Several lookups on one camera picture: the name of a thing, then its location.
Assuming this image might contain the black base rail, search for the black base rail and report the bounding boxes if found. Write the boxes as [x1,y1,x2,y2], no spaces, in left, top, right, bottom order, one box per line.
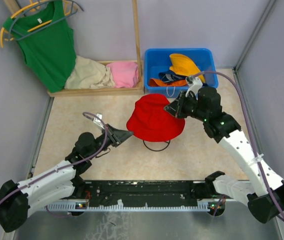
[64,180,222,208]

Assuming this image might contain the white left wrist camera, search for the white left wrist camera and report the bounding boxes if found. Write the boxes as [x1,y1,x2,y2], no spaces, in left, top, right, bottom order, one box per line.
[93,113,104,131]

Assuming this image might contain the orange hat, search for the orange hat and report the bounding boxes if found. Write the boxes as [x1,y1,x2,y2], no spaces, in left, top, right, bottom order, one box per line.
[149,78,187,87]

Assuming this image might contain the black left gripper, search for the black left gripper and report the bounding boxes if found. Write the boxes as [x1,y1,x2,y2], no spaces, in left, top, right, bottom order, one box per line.
[88,123,134,159]

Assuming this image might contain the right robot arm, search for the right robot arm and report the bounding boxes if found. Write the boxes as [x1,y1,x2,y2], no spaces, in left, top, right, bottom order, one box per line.
[164,87,284,224]

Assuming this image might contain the green tank top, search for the green tank top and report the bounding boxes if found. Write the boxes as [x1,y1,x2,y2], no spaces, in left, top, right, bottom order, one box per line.
[3,0,76,93]

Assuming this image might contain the pink cloth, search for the pink cloth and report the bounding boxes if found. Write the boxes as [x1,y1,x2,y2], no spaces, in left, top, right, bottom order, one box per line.
[106,61,138,88]

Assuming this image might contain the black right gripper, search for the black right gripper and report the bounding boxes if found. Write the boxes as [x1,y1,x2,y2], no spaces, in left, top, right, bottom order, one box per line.
[164,90,208,122]

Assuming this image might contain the yellow bucket hat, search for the yellow bucket hat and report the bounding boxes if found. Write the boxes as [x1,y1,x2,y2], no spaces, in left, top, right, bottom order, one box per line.
[169,53,200,87]

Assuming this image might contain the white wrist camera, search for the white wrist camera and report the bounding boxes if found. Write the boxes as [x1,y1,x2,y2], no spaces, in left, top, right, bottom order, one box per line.
[186,75,203,96]
[93,113,104,131]

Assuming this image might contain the blue plastic bin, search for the blue plastic bin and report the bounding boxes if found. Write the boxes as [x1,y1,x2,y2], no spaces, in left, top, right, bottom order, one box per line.
[144,48,215,98]

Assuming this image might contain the black wire hat stand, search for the black wire hat stand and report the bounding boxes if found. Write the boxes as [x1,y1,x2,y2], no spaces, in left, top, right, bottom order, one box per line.
[143,140,170,152]

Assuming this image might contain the yellow clothes hanger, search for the yellow clothes hanger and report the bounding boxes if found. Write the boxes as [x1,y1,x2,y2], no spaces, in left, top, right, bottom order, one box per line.
[3,0,74,53]

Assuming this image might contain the navy blue hat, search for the navy blue hat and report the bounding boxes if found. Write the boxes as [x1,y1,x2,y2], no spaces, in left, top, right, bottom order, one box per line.
[158,70,186,83]

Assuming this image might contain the cream cloth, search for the cream cloth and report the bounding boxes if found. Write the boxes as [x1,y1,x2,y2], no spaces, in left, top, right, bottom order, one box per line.
[64,55,115,90]

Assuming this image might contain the red bucket hat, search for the red bucket hat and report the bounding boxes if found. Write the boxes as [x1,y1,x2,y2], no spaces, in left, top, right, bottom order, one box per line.
[126,93,185,142]

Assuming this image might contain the grey clothes hanger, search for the grey clothes hanger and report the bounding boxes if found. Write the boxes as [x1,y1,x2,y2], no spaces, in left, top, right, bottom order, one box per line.
[0,0,84,48]

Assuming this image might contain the wooden clothes rack frame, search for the wooden clothes rack frame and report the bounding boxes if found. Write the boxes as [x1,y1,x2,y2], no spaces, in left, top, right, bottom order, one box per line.
[4,0,144,98]

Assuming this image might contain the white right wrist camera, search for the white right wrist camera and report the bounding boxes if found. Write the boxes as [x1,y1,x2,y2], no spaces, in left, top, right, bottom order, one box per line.
[186,75,203,96]

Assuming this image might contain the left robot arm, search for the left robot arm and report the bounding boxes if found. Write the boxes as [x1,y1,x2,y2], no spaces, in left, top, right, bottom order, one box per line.
[0,124,133,233]

